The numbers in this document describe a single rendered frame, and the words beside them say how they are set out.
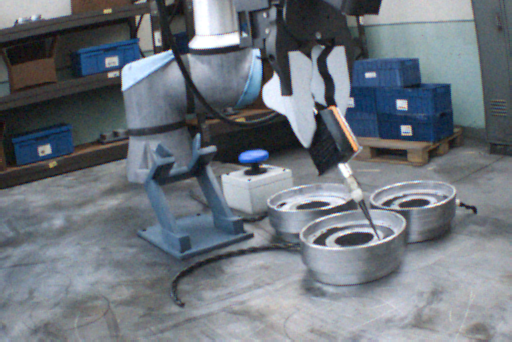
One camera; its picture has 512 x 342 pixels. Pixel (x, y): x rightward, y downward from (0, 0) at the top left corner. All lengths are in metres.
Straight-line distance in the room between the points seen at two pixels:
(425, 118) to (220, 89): 3.31
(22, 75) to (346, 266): 3.56
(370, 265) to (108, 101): 4.23
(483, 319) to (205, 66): 0.75
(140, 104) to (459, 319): 0.75
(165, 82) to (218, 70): 0.10
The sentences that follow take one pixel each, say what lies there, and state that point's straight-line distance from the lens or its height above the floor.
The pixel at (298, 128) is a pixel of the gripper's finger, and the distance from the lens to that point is 0.50.
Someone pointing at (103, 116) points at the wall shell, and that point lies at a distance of 4.61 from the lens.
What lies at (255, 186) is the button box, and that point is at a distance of 0.73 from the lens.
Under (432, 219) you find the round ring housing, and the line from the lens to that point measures 0.56.
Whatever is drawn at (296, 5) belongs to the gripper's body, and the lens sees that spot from 0.49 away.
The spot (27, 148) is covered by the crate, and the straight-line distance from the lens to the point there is 3.98.
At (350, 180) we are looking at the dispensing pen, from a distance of 0.51.
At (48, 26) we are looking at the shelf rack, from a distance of 3.92.
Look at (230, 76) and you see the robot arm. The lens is 1.00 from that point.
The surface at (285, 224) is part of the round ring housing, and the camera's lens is 0.60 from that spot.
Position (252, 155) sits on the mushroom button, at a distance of 0.75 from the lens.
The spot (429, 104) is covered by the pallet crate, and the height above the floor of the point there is 0.45.
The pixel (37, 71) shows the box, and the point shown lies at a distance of 3.93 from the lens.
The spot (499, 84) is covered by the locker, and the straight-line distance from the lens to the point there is 4.19.
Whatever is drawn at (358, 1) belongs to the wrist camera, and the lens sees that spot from 0.44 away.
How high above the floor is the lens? 1.02
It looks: 11 degrees down
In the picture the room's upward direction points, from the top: 7 degrees counter-clockwise
